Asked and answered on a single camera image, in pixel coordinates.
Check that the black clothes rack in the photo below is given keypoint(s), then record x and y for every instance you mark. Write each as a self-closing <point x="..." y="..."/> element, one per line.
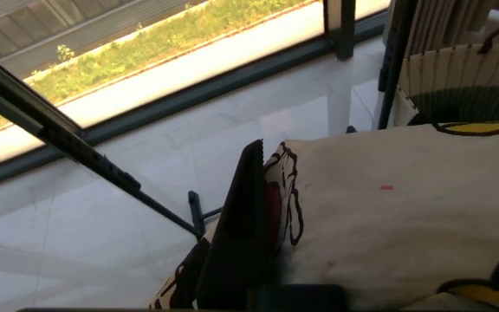
<point x="102" y="167"/>

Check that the white laundry basket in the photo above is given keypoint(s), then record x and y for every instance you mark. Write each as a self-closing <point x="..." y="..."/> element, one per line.
<point x="462" y="69"/>

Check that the cream printed garment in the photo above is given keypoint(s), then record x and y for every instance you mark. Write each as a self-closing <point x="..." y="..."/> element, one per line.
<point x="384" y="208"/>

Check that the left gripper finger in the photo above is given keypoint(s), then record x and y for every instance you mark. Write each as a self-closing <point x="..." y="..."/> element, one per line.
<point x="236" y="242"/>

